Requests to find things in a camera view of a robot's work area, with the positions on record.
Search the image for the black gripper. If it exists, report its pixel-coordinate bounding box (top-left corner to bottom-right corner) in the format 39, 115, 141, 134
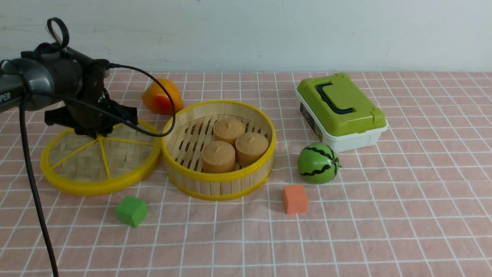
21, 43, 138, 137

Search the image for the yellow woven bamboo steamer lid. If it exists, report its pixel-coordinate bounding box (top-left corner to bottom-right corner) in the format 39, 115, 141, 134
40, 124, 161, 196

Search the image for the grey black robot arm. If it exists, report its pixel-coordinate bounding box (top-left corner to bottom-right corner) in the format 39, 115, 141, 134
1, 43, 138, 138

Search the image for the bamboo steamer basket yellow rim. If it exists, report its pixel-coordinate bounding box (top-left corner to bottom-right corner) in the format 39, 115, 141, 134
161, 100, 276, 201

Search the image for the orange yellow toy mango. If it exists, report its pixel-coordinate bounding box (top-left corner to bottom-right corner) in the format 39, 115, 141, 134
141, 78, 183, 115

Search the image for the green foam cube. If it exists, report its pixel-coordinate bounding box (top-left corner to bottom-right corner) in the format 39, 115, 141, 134
115, 196, 148, 228

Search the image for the tan steamed bun front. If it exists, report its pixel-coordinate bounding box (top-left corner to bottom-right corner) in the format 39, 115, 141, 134
201, 141, 236, 174

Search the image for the tan steamed bun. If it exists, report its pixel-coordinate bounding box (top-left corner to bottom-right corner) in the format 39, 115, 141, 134
213, 118, 245, 147
235, 133, 269, 168
201, 141, 236, 174

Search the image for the tan steamed bun back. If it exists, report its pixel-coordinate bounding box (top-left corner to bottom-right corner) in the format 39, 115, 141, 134
213, 118, 245, 147

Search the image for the tan steamed bun right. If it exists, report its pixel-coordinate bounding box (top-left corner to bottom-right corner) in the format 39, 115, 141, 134
235, 133, 269, 168

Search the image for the orange foam cube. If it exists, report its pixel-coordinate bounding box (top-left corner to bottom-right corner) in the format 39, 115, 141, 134
283, 184, 309, 214

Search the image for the green toy watermelon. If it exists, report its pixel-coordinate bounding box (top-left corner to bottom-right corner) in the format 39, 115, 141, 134
297, 143, 342, 184

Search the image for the green lidded white storage box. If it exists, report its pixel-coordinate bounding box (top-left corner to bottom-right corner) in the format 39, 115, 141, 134
296, 73, 388, 153

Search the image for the black cable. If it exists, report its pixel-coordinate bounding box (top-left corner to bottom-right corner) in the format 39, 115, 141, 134
0, 17, 177, 277

